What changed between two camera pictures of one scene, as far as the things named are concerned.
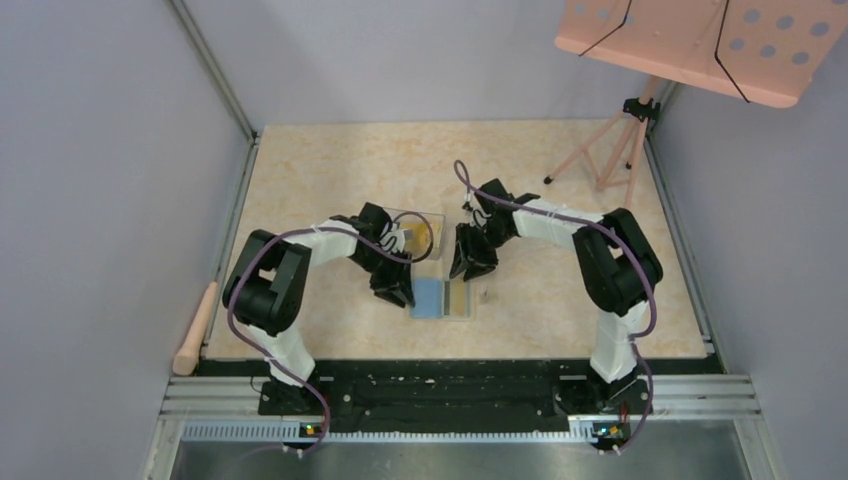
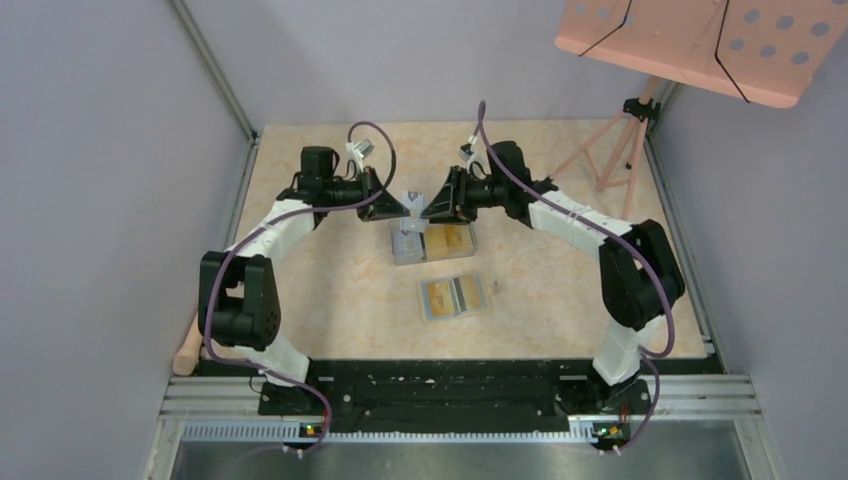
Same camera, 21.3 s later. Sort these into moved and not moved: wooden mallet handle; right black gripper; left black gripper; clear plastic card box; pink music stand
Moved: right black gripper; left black gripper
Not moved: wooden mallet handle; pink music stand; clear plastic card box
